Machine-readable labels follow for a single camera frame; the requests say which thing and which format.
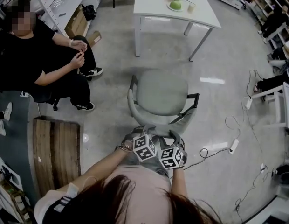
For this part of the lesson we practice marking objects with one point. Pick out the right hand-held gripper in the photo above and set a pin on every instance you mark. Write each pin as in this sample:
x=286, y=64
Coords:
x=169, y=158

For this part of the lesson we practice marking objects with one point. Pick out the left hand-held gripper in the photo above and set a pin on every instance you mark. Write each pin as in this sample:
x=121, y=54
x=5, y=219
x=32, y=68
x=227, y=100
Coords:
x=144, y=148

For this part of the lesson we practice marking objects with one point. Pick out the grey armchair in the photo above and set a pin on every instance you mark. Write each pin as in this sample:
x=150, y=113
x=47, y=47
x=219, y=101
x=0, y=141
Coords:
x=160, y=92

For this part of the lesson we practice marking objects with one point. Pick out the person's right forearm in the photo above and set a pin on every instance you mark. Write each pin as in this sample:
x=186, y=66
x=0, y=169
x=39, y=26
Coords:
x=179, y=181

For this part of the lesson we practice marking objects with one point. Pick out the person's left forearm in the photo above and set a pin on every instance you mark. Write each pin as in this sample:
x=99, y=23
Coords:
x=105, y=164

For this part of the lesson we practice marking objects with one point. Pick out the person's left hand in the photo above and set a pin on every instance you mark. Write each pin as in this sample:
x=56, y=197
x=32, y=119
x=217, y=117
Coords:
x=130, y=136

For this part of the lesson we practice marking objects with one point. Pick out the thin metal wrist bangles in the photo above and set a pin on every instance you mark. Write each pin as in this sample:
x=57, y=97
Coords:
x=124, y=147

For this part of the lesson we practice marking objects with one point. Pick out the person's pale pink top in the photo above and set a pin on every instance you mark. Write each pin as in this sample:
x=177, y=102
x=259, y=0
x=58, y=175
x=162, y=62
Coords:
x=144, y=183

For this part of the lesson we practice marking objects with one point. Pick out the white power strip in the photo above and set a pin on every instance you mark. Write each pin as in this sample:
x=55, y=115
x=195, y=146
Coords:
x=24, y=94
x=234, y=146

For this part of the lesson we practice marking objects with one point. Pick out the white power adapter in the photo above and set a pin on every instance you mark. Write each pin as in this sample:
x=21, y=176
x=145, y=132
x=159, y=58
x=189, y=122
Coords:
x=247, y=102

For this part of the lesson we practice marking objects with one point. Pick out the brown wooden bench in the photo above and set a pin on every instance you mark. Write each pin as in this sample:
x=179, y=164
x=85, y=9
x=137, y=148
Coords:
x=56, y=153

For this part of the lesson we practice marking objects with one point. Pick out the small cardboard box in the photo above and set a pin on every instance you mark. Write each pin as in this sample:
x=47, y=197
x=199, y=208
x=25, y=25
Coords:
x=95, y=39

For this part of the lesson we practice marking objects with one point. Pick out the grey floor fan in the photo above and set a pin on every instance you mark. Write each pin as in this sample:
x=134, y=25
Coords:
x=278, y=64

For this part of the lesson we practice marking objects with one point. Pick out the green round cabbage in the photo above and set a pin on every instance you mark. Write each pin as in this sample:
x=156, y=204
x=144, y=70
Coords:
x=176, y=4

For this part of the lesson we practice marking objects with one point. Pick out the cup of beige drink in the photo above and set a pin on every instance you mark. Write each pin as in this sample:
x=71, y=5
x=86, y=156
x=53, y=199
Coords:
x=191, y=8

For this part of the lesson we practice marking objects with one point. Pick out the large cardboard box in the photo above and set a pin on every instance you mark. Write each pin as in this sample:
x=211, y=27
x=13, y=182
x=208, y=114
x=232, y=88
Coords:
x=75, y=23

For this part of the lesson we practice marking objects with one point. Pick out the black bag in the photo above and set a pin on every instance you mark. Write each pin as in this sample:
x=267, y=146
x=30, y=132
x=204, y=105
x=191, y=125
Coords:
x=89, y=11

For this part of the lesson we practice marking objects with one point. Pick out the white printed poster board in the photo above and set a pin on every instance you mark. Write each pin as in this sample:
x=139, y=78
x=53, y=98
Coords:
x=9, y=174

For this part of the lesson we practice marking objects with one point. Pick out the white frame side table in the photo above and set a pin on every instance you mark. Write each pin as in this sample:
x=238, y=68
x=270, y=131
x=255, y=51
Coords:
x=275, y=91

